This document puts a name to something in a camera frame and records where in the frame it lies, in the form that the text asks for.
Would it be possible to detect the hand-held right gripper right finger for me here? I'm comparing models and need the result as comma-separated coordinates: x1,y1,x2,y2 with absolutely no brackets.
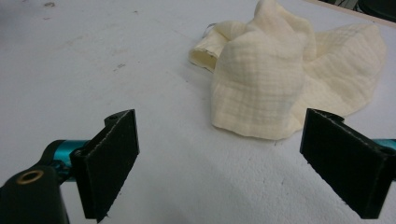
300,107,396,219

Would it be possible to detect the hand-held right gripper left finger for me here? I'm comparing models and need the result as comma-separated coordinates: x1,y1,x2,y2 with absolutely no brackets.
69,108,140,223

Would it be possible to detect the cream cloth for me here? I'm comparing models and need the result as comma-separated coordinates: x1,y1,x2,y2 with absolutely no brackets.
188,0,388,141

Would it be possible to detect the wooden table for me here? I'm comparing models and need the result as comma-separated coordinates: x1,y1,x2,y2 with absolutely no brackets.
303,0,396,30

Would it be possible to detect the white table mat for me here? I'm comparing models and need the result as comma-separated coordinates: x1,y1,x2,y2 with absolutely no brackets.
0,0,396,224

